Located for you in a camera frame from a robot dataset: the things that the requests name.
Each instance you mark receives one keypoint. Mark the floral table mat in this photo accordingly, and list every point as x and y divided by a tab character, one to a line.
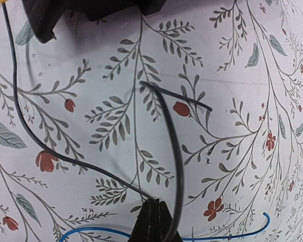
80	93

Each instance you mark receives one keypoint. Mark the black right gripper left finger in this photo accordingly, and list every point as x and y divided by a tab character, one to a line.
145	226

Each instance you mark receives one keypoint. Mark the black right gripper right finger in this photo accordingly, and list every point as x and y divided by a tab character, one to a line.
163	220

